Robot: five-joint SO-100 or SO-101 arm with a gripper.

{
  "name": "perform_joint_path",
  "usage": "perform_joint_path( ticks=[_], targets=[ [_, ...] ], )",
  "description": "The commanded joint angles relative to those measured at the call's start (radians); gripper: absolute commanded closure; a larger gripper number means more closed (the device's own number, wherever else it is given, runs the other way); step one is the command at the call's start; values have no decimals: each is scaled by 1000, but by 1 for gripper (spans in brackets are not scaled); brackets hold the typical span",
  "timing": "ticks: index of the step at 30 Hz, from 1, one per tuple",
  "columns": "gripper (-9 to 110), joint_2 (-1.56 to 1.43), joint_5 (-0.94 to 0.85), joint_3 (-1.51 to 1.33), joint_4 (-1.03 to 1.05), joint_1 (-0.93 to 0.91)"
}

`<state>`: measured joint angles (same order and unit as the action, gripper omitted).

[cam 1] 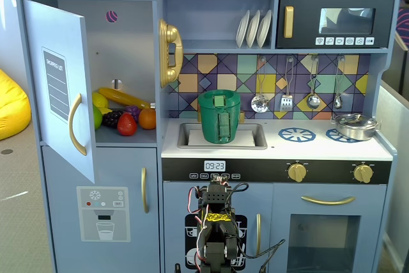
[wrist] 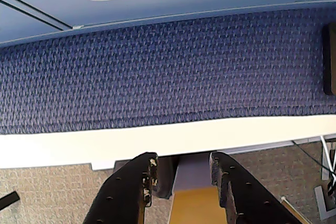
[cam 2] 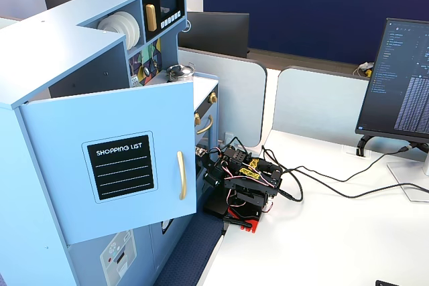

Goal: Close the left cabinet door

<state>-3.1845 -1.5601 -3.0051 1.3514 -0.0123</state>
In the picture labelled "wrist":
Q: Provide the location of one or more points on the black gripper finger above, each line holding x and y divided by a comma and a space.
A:
246, 197
123, 190

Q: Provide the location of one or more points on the blue cabinet door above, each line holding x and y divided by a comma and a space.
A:
199, 5

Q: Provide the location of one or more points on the blue toy cabinet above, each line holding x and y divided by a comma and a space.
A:
183, 6

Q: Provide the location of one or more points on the yellow wooden board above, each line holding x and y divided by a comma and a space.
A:
194, 205

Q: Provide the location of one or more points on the blue woven mat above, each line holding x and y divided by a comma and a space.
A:
162, 74

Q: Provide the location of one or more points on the black box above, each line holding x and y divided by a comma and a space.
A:
330, 58

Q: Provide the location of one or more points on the grey metal bracket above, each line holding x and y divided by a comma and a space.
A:
321, 203

